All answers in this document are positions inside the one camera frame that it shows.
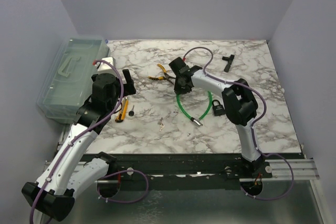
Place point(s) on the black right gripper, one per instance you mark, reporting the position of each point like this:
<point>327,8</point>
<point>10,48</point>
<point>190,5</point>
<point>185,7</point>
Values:
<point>178,91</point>

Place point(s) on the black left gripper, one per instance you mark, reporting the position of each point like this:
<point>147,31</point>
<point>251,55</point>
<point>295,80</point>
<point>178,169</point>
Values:
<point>128,88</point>

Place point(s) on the green cable lock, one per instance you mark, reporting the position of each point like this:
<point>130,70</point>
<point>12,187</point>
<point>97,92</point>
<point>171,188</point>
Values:
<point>195,121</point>

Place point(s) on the small silver key bunch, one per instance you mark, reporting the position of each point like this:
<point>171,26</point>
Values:
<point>160,123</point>

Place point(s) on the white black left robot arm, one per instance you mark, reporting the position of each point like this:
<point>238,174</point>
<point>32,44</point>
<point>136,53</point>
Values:
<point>55,191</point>

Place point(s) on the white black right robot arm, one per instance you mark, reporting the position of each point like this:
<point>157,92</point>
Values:
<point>240,104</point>

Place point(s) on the black head key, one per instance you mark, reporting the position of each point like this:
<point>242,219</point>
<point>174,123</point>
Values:
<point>131,112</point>

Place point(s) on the black padlock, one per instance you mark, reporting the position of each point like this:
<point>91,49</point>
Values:
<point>218,108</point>

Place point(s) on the yellow utility knife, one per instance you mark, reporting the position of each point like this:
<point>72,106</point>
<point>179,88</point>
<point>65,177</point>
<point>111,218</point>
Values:
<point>121,116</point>

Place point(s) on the black T-shaped tool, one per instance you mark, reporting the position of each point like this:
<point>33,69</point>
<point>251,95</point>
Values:
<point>229,61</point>

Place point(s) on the clear plastic storage box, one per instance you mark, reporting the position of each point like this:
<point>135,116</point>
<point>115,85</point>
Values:
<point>68,83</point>

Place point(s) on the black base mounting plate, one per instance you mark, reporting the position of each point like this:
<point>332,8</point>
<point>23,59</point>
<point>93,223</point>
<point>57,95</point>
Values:
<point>187,171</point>

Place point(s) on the yellow handled pliers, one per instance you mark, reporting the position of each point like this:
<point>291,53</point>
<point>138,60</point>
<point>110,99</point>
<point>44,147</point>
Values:
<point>164,76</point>

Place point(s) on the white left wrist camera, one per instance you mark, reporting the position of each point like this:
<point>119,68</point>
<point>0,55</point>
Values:
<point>105,68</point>

